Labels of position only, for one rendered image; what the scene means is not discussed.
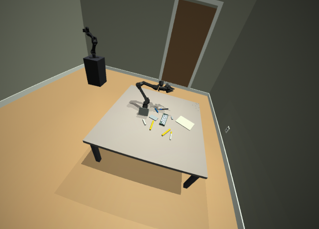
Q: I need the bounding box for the pale cream flat bar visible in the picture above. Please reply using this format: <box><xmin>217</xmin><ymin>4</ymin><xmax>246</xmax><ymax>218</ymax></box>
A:
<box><xmin>176</xmin><ymin>116</ymin><xmax>194</xmax><ymax>131</ymax></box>

